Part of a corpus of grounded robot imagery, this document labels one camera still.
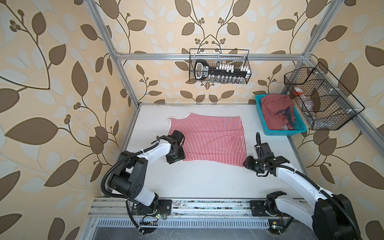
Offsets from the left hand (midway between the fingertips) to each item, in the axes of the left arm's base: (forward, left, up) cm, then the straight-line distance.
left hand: (182, 157), depth 89 cm
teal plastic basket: (+22, -77, +5) cm, 80 cm away
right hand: (-4, -38, 0) cm, 38 cm away
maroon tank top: (+36, -65, +6) cm, 75 cm away
